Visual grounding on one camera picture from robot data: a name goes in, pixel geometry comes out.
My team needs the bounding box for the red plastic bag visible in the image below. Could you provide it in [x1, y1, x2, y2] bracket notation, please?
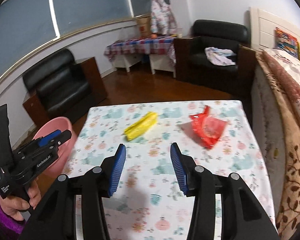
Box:
[189, 105, 228, 150]

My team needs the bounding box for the yellow foam net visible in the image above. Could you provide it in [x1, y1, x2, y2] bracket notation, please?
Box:
[124, 112, 158, 141]

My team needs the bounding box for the purple sleeve forearm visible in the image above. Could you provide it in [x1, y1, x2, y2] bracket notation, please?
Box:
[0, 206, 25, 239]

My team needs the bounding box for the left hand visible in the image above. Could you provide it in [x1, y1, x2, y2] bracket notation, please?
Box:
[0, 179, 41, 222]

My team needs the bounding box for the pink plastic bin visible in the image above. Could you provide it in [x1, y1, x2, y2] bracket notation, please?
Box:
[32, 116, 79, 179]

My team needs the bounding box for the black leather armchair left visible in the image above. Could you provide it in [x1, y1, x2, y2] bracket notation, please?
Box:
[22, 48, 108, 128]

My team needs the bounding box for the black leather armchair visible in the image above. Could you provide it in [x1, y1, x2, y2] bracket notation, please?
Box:
[173, 20, 256, 96]
[22, 48, 108, 128]

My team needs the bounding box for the floral table cloth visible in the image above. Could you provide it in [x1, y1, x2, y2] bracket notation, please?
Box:
[64, 100, 275, 239]

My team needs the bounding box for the black leather armchair right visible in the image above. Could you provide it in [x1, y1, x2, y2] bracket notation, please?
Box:
[173, 20, 256, 96]

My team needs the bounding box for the white low table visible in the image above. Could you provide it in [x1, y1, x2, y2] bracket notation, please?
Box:
[111, 54, 176, 77]

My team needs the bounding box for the folded cloth on armchair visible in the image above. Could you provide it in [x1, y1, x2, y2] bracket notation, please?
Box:
[205, 47, 236, 66]

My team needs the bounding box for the brown floral bed blanket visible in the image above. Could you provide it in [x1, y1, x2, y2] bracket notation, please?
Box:
[251, 48, 300, 239]

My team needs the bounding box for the plaid tablecloth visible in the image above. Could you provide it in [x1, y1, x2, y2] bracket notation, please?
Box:
[104, 36, 176, 64]

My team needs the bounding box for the brown paper bag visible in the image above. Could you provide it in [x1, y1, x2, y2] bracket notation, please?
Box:
[136, 16, 152, 38]

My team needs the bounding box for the floral hanging jacket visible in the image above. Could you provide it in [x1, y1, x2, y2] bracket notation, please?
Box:
[150, 0, 178, 35]

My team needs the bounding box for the colourful pillow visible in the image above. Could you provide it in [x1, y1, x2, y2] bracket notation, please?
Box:
[275, 27, 299, 59]

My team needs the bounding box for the white headboard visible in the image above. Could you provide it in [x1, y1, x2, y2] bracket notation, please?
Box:
[250, 7, 300, 50]

